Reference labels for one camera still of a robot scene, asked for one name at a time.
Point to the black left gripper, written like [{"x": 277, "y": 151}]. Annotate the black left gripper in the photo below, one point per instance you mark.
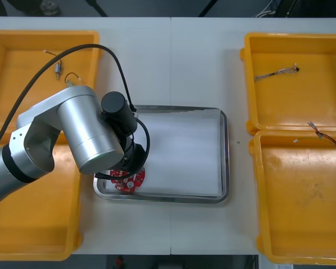
[{"x": 134, "y": 157}]

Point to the round red circuit board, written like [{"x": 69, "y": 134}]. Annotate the round red circuit board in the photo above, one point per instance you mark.
[{"x": 128, "y": 185}]

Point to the steel tray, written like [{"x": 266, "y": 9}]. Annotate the steel tray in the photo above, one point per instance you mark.
[{"x": 225, "y": 157}]

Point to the silver-grey left robot arm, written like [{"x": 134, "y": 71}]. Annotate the silver-grey left robot arm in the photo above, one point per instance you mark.
[{"x": 84, "y": 126}]

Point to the yellow-orange plastic bin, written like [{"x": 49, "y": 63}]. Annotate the yellow-orange plastic bin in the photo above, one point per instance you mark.
[
  {"x": 302, "y": 201},
  {"x": 296, "y": 98},
  {"x": 30, "y": 218},
  {"x": 22, "y": 70}
]

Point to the white foam sheet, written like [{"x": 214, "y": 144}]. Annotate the white foam sheet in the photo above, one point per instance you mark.
[{"x": 184, "y": 151}]

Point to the small metal solenoid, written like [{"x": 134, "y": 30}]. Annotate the small metal solenoid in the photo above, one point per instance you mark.
[
  {"x": 57, "y": 69},
  {"x": 70, "y": 82}
]

